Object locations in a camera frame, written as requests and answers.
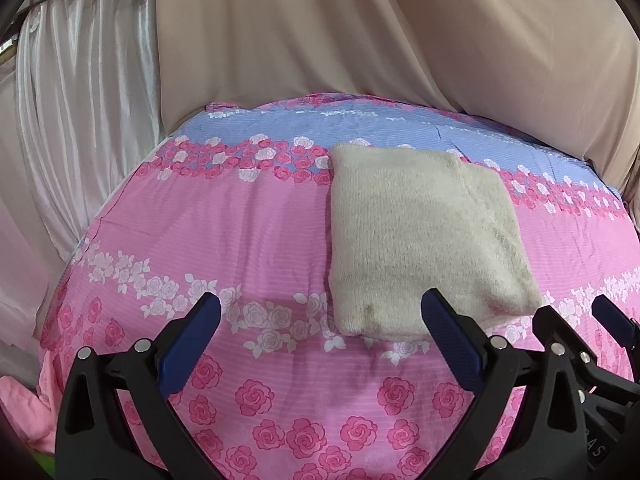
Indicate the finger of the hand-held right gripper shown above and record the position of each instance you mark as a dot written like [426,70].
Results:
[612,320]
[560,335]

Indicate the plain pink cloth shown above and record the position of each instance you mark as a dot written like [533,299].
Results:
[25,410]

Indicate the cream knitted sweater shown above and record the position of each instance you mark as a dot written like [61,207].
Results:
[415,230]

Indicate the pink floral bed sheet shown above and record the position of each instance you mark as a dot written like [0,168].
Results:
[225,220]

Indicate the white satin curtain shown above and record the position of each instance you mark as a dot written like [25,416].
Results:
[85,110]

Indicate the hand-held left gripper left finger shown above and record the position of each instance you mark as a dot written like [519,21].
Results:
[190,340]

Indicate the beige curtain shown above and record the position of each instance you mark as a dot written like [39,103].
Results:
[350,25]

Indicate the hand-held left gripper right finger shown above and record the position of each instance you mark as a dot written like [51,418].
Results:
[450,340]

